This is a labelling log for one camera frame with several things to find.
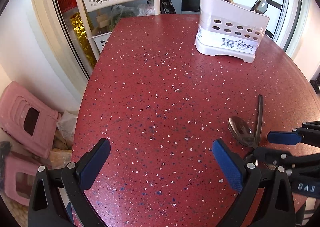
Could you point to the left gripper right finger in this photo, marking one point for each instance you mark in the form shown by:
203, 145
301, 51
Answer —
276, 207

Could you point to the black handled metal spoon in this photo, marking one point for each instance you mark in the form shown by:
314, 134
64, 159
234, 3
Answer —
241, 132

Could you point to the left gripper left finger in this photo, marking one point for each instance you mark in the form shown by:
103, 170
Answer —
46, 207

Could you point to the pink plastic stool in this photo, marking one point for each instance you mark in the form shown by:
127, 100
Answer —
28, 120
19, 171

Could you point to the white plastic utensil holder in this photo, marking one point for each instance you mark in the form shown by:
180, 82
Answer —
228, 29

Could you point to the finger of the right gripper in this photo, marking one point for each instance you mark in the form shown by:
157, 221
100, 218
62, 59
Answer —
308, 134
306, 164

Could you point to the gold foil package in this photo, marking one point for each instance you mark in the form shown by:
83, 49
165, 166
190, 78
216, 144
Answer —
80, 32

